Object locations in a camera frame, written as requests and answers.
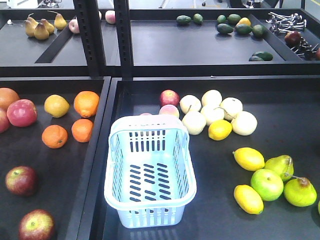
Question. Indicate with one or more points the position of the light blue plastic basket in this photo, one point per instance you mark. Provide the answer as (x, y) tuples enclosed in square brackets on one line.
[(149, 176)]

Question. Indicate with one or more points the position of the red yellow apple front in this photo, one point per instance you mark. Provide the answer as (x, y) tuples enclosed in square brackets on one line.
[(38, 224)]

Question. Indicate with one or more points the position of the white pear three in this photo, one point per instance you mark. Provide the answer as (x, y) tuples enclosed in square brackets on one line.
[(231, 106)]

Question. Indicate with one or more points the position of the dark green avocado three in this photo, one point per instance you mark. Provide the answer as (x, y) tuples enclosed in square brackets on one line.
[(221, 19)]

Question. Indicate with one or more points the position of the brown yellow pear three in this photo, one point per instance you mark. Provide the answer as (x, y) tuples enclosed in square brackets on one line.
[(48, 26)]

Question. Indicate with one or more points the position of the pink yellow peach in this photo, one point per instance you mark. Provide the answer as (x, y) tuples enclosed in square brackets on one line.
[(169, 109)]

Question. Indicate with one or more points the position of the white pear one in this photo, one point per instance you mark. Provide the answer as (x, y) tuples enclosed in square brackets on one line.
[(190, 103)]

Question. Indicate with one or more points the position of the white pear five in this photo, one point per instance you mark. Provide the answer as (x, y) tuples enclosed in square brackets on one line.
[(194, 122)]

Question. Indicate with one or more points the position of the white pear four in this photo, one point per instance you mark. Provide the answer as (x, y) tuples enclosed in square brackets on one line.
[(212, 113)]

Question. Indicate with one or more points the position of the white pear two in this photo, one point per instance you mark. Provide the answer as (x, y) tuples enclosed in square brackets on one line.
[(211, 97)]

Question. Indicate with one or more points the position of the yellow lemon near pears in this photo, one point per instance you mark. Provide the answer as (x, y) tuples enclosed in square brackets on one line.
[(219, 130)]

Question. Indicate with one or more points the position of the large orange far right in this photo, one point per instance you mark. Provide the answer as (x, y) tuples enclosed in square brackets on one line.
[(86, 103)]

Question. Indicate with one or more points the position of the black rear display tray stand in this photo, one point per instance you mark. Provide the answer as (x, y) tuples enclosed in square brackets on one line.
[(160, 47)]

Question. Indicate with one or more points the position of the small orange lower right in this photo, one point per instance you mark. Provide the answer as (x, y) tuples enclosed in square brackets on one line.
[(82, 130)]

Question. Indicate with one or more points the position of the small orange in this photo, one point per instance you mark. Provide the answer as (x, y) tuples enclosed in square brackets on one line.
[(54, 136), (82, 130)]

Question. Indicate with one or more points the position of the white pear six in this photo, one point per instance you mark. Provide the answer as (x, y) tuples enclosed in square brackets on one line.
[(244, 123)]

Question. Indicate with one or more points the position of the yellow lemon upper right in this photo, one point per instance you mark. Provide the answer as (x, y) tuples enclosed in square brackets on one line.
[(249, 158)]

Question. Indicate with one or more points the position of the dark green avocado one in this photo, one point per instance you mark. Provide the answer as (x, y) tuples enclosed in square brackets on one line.
[(183, 20)]

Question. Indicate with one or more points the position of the yellow round citrus fruit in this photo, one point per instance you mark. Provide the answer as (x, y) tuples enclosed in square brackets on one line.
[(56, 106)]

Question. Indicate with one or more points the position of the small orange lower left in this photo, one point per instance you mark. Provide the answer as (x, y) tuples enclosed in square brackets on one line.
[(54, 136)]

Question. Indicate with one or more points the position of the dark green avocado two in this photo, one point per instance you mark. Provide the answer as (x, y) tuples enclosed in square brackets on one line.
[(198, 19)]

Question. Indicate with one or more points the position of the black wooden fruit display stand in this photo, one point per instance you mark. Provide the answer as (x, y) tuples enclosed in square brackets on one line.
[(64, 173)]

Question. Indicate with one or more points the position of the dark green avocado five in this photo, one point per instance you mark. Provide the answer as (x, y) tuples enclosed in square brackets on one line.
[(224, 28)]

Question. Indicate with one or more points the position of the pale pink apple right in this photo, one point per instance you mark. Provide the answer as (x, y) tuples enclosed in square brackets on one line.
[(110, 17)]

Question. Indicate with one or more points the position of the dark green avocado eight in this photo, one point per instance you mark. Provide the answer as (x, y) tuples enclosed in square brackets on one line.
[(261, 56)]

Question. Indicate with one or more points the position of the yellow lemon lower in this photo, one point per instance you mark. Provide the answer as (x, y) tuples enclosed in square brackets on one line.
[(248, 199)]

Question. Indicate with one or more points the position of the dark green avocado six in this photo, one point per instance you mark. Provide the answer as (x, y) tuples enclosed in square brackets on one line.
[(243, 29)]

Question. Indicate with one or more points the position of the dark green avocado four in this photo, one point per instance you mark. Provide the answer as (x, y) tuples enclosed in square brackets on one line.
[(233, 19)]

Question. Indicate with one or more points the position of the green apple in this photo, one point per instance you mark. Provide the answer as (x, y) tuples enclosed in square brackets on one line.
[(267, 183)]

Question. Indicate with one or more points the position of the pale pink apple front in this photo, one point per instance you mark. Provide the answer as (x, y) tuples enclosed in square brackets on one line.
[(74, 26)]

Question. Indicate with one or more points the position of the yellow mango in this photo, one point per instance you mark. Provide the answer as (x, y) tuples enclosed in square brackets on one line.
[(244, 21)]

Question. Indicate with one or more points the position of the green pear rear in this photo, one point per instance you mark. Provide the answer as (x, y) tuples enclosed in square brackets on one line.
[(283, 165)]

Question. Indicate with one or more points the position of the dark green avocado seven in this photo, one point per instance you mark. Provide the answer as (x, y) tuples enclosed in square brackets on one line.
[(258, 31)]

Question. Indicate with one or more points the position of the pinkish red apple right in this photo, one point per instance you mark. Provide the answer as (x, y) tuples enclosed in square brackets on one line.
[(22, 113)]

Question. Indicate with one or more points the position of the brown yellow pear four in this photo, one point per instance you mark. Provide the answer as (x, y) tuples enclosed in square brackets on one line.
[(59, 22)]

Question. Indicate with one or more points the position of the black perforated upright post right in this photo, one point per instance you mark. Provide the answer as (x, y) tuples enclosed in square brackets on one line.
[(124, 37)]

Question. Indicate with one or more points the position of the black perforated upright post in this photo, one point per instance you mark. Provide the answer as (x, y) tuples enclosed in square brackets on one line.
[(124, 37), (88, 18)]

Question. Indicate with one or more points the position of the black perforated upright post left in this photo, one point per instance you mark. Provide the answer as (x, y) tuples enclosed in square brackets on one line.
[(88, 18)]

